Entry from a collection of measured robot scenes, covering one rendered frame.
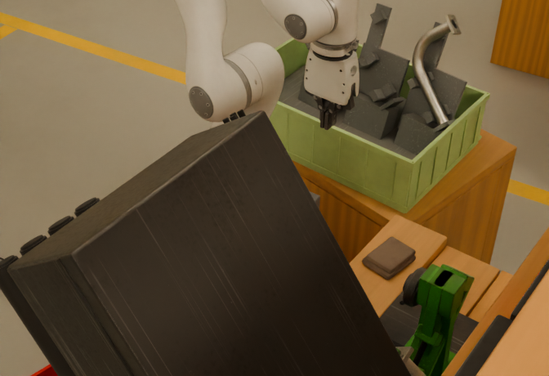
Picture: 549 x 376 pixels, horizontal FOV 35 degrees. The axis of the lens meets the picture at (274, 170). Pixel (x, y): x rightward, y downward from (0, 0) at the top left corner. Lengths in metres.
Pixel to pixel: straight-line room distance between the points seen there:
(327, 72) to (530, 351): 1.22
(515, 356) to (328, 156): 1.92
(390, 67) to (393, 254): 0.68
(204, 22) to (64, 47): 2.90
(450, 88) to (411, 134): 0.16
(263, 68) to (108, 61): 2.69
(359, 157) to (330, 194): 0.17
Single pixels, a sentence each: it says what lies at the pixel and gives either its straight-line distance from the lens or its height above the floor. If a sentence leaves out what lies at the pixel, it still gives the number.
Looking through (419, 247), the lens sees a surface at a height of 0.90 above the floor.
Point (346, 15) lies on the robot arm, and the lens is 1.54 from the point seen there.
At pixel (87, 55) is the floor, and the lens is 4.54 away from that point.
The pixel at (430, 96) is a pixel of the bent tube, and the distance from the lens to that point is 2.36.
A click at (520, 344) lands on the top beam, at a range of 0.44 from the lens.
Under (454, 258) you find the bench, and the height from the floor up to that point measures 0.88.
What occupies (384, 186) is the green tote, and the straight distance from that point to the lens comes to 2.27.
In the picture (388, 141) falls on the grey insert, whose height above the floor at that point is 0.85.
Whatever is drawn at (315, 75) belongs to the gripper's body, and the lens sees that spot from 1.64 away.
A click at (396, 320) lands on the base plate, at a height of 0.90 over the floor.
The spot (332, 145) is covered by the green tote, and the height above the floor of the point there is 0.90.
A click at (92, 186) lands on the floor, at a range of 3.65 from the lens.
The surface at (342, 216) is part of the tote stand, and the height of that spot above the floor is 0.70.
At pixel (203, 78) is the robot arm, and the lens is 1.76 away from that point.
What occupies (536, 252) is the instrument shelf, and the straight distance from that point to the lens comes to 1.10.
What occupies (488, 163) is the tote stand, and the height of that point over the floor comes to 0.79.
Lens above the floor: 2.26
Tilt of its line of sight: 38 degrees down
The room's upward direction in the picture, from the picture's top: 1 degrees clockwise
